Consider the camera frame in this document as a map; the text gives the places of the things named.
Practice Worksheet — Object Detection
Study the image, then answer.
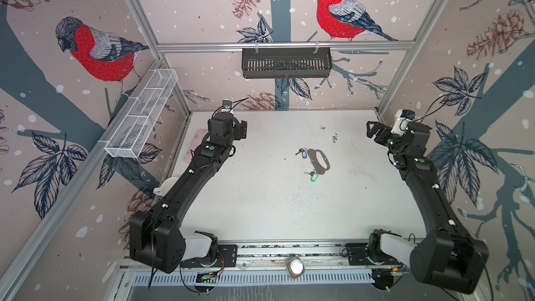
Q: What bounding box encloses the blue tagged key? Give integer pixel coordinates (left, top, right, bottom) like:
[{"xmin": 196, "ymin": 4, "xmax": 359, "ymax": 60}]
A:
[{"xmin": 296, "ymin": 148, "xmax": 308, "ymax": 159}]

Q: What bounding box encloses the green tagged key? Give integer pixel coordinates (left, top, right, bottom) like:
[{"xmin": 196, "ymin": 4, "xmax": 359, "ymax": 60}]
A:
[{"xmin": 305, "ymin": 171, "xmax": 319, "ymax": 183}]

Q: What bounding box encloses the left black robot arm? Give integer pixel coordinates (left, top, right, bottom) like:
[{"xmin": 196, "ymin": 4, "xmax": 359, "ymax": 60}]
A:
[{"xmin": 130, "ymin": 112, "xmax": 248, "ymax": 274}]

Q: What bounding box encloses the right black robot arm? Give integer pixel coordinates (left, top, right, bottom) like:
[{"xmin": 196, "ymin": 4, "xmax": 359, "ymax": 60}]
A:
[{"xmin": 366, "ymin": 121, "xmax": 489, "ymax": 295}]

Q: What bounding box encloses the pink plastic case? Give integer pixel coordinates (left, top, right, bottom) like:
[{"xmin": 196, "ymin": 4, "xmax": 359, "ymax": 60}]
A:
[{"xmin": 184, "ymin": 129, "xmax": 208, "ymax": 164}]

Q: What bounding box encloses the black hanging basket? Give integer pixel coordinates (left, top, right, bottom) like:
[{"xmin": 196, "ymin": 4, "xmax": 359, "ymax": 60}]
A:
[{"xmin": 242, "ymin": 47, "xmax": 332, "ymax": 79}]

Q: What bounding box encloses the white paper cup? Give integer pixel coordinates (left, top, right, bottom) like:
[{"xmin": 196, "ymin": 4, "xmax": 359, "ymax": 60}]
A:
[{"xmin": 153, "ymin": 177, "xmax": 178, "ymax": 196}]

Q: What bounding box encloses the small round lamp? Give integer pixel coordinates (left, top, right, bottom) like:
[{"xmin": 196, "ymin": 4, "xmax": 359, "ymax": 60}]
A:
[{"xmin": 286, "ymin": 256, "xmax": 305, "ymax": 280}]

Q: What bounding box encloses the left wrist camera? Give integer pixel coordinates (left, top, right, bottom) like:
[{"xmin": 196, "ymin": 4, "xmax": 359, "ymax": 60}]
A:
[{"xmin": 220, "ymin": 100, "xmax": 234, "ymax": 113}]

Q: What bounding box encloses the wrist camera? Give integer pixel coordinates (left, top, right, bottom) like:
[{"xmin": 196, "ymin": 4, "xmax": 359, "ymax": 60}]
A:
[
  {"xmin": 220, "ymin": 100, "xmax": 234, "ymax": 113},
  {"xmin": 391, "ymin": 110, "xmax": 415, "ymax": 135}
]

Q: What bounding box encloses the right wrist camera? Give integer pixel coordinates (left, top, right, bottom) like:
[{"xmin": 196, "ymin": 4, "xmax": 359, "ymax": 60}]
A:
[{"xmin": 391, "ymin": 110, "xmax": 415, "ymax": 135}]

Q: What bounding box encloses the horizontal aluminium frame bar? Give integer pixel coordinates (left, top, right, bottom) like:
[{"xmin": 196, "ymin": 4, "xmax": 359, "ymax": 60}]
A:
[{"xmin": 156, "ymin": 40, "xmax": 416, "ymax": 54}]

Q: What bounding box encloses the white wire mesh shelf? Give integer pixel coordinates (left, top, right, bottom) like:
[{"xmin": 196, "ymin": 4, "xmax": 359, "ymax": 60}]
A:
[{"xmin": 104, "ymin": 68, "xmax": 178, "ymax": 158}]

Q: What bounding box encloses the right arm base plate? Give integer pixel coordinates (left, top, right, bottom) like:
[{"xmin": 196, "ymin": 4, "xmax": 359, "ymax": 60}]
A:
[{"xmin": 342, "ymin": 243, "xmax": 403, "ymax": 267}]

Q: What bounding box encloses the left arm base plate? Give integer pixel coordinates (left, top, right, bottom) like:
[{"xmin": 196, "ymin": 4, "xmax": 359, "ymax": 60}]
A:
[{"xmin": 181, "ymin": 245, "xmax": 238, "ymax": 268}]

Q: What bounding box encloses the white slotted cable duct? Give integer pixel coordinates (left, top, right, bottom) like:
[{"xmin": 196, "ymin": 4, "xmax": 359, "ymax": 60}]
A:
[{"xmin": 132, "ymin": 269, "xmax": 375, "ymax": 287}]

